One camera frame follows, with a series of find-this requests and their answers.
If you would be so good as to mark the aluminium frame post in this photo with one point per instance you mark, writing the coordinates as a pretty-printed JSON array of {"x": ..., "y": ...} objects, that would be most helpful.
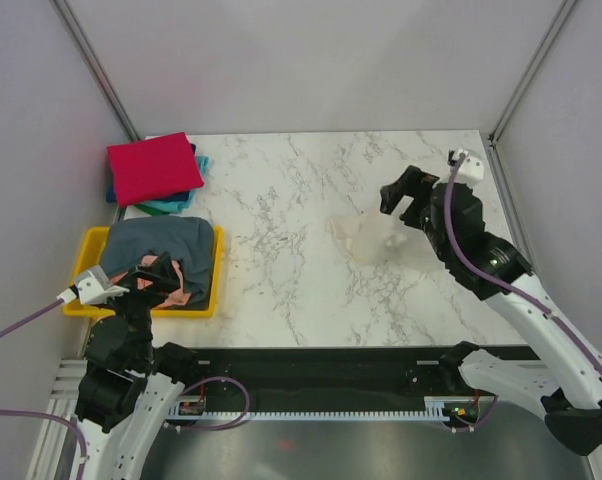
[
  {"x": 541, "y": 54},
  {"x": 80, "y": 38}
]

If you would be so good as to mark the right aluminium frame post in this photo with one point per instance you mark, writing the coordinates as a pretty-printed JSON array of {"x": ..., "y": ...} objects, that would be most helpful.
[{"x": 541, "y": 54}]

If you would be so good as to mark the left aluminium frame post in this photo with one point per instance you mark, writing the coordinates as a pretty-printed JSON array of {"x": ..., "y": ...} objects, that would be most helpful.
[{"x": 80, "y": 38}]

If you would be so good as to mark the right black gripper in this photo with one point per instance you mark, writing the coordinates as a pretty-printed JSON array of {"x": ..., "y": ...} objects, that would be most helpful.
[{"x": 408, "y": 184}]

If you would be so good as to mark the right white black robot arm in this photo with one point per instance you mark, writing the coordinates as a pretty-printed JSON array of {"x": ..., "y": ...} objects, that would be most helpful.
[{"x": 568, "y": 397}]

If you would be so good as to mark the folded turquoise t shirt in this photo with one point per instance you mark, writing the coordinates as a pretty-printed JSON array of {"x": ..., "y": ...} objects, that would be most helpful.
[{"x": 177, "y": 206}]

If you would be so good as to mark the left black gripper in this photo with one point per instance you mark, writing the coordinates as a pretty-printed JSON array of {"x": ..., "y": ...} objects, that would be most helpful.
[{"x": 158, "y": 271}]

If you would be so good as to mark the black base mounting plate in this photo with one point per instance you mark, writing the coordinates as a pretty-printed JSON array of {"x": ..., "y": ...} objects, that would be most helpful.
[{"x": 411, "y": 371}]

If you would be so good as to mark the folded green t shirt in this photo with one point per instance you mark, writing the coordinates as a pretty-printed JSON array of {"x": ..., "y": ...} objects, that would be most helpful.
[{"x": 150, "y": 210}]

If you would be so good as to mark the yellow plastic tray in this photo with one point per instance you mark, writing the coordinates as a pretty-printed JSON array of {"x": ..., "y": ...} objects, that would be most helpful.
[{"x": 90, "y": 252}]

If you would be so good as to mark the aluminium extrusion rail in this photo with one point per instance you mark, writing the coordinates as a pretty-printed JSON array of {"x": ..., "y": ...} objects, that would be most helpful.
[{"x": 56, "y": 446}]

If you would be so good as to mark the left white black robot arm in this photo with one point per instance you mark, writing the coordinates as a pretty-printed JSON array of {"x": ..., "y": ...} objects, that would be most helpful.
[{"x": 129, "y": 385}]

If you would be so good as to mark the cream white t shirt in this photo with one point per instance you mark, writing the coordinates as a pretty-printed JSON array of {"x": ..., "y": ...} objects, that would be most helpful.
[{"x": 369, "y": 238}]

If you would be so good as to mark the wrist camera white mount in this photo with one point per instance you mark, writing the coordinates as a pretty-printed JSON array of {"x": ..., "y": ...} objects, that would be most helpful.
[
  {"x": 465, "y": 168},
  {"x": 91, "y": 287}
]

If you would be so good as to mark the folded magenta t shirt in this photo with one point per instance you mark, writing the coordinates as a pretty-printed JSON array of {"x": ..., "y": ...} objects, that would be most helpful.
[{"x": 167, "y": 142}]

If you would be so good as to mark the pink t shirt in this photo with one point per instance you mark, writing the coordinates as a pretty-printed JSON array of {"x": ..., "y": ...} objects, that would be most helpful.
[{"x": 178, "y": 290}]

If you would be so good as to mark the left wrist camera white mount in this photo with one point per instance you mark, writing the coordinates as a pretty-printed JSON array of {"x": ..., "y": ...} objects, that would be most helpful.
[{"x": 91, "y": 287}]

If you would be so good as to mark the white slotted cable duct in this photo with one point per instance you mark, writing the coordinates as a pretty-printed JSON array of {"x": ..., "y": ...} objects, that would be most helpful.
[{"x": 320, "y": 406}]

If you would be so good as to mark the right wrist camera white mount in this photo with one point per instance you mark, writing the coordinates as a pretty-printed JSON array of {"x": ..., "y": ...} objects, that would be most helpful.
[{"x": 465, "y": 168}]

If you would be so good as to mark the grey blue t shirt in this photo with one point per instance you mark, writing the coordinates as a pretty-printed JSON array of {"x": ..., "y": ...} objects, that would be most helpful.
[{"x": 188, "y": 240}]

